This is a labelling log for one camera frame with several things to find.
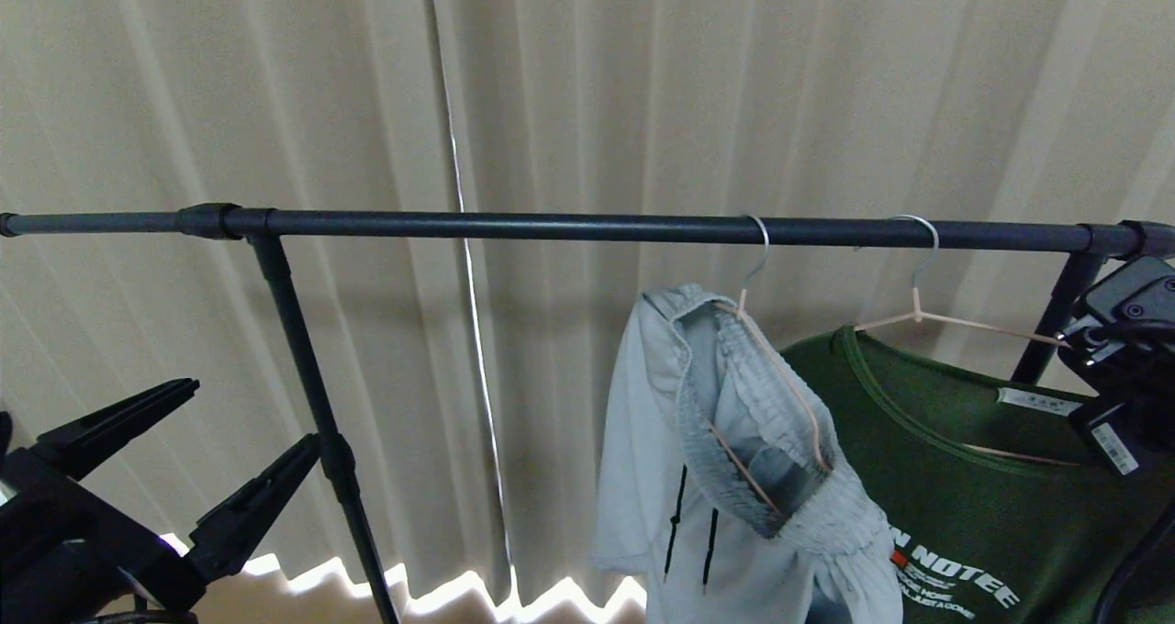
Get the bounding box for black clothes rack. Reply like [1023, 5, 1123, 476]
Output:
[0, 204, 1175, 624]

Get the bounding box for pale grey shorts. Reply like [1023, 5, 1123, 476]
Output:
[590, 284, 905, 624]

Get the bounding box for beige curtain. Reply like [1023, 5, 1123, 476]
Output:
[0, 0, 1175, 621]

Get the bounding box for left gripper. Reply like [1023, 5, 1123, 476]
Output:
[0, 378, 322, 624]

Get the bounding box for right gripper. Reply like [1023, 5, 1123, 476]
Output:
[1069, 358, 1175, 478]

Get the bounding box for green shirt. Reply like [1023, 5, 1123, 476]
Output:
[780, 328, 1175, 624]

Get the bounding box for black cable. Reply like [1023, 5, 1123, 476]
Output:
[1092, 496, 1175, 624]

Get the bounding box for pink clothes hanger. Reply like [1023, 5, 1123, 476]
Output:
[707, 216, 836, 519]
[854, 214, 1084, 469]

